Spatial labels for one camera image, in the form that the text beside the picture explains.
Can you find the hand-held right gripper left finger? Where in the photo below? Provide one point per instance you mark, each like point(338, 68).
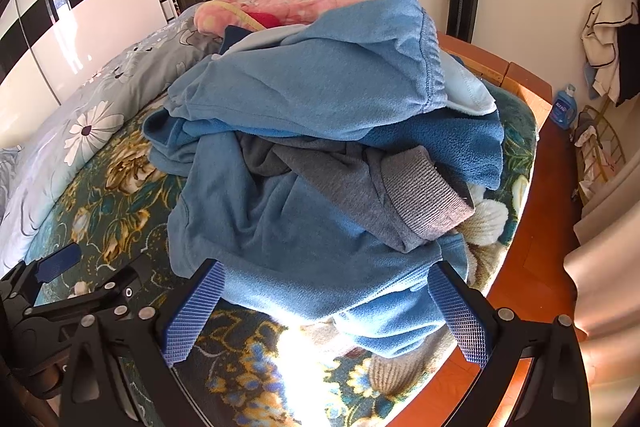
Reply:
point(192, 312)

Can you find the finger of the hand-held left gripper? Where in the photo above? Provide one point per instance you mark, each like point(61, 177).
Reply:
point(100, 289)
point(57, 263)

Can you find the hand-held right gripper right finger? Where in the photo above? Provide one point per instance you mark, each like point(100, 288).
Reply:
point(462, 322)

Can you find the light blue sweatshirt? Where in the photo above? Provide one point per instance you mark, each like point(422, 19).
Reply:
point(280, 247)

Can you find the green floral blanket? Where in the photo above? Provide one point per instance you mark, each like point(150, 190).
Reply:
point(110, 207)

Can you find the beige curtain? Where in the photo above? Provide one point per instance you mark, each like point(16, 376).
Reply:
point(610, 282)

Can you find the grey floral duvet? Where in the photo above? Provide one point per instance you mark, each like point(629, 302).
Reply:
point(75, 107)

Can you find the grey ribbed-cuff sweatshirt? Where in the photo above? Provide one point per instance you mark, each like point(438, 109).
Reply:
point(350, 187)

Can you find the gold metal rack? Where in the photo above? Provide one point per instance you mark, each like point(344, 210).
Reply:
point(595, 157)

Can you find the pale blue lined garment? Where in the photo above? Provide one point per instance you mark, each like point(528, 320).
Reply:
point(467, 92)

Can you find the blue liquid bottle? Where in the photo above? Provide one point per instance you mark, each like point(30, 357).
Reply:
point(564, 107)

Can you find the white hanging jacket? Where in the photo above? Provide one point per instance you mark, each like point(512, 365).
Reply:
point(605, 42)

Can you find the wooden bed frame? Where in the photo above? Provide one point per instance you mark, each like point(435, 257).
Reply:
point(530, 257)

